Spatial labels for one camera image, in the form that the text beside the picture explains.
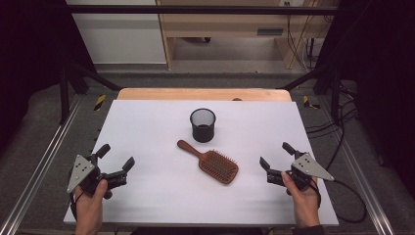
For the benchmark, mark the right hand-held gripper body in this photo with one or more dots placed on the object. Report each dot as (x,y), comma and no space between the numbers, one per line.
(306,166)

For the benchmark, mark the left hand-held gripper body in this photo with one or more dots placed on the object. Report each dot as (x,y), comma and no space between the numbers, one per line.
(114,178)

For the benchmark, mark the wooden paddle hairbrush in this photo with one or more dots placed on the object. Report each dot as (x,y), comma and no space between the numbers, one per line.
(218,166)

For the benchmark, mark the black mesh cup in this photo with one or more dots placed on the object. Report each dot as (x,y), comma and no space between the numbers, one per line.
(203,132)

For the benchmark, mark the person's left hand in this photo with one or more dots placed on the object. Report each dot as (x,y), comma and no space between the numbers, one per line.
(89,207)

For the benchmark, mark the person's right hand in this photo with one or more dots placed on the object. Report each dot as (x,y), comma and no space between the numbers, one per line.
(305,205)

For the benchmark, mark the white table cover sheet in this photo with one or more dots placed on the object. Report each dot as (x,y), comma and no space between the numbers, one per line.
(156,196)

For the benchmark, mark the yellow black tape marker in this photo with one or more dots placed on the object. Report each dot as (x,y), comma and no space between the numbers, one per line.
(308,102)
(100,102)

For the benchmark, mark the black metal stand strut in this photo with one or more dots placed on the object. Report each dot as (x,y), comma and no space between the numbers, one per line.
(334,91)
(65,94)

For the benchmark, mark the wooden table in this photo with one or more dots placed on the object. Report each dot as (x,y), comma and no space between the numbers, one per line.
(195,94)

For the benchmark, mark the white cabinet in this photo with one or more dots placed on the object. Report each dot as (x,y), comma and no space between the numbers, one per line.
(120,39)

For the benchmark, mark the black curtain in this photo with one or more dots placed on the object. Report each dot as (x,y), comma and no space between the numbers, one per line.
(29,58)
(381,81)

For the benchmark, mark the light wooden desk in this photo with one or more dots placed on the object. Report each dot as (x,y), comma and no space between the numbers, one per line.
(225,24)

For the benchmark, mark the aluminium floor rail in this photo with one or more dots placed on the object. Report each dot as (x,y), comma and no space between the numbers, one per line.
(42,163)
(362,182)

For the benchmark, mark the black horizontal frame bar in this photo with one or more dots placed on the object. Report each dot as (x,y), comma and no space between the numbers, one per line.
(195,9)

